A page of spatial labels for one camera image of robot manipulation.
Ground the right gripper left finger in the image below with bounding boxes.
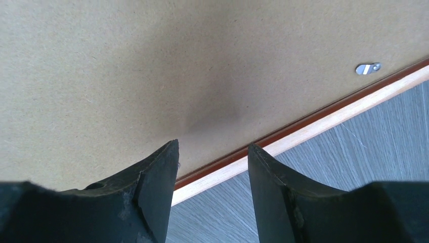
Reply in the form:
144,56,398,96
1,140,179,242

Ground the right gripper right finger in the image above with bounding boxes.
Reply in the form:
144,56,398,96
248,144,428,242

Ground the orange wooden picture frame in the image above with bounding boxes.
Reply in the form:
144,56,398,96
172,57,428,206

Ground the brown cardboard backing board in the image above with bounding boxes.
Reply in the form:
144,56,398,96
1,1,428,190

